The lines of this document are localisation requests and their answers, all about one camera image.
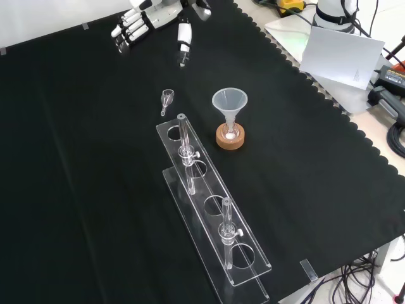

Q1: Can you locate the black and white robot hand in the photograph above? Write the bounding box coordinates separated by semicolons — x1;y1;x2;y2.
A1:
110;0;194;68

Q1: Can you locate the translucent plastic funnel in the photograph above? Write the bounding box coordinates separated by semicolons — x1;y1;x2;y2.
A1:
211;88;249;128

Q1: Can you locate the clear round-bottom flask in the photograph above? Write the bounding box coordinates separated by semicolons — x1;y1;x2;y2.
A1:
221;118;240;141

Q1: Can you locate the clear acrylic funnel stand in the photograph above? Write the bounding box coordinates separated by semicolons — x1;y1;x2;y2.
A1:
156;113;273;302

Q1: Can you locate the pale board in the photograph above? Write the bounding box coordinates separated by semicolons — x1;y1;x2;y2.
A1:
264;14;378;115

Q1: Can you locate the yellow stop button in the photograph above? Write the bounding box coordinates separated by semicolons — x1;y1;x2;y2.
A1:
277;0;306;17

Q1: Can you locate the black cloth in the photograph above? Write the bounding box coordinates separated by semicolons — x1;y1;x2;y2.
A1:
0;0;405;304

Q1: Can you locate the white paper card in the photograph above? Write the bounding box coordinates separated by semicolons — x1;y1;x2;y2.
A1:
299;25;386;91

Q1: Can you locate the black power adapter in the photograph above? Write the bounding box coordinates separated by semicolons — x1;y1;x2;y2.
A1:
377;65;405;93

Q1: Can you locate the clear tape strip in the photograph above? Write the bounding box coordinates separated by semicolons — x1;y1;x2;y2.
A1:
299;258;318;281

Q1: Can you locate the cork ring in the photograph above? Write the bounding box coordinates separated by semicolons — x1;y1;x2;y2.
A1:
216;122;246;150

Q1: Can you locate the grey and black clamp handle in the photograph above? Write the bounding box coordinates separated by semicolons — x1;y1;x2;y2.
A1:
368;85;405;120

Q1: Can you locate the black cable coil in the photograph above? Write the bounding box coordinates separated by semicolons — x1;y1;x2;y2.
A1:
387;121;405;156

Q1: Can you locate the black cable bundle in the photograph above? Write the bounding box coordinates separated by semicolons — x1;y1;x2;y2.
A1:
330;249;382;304

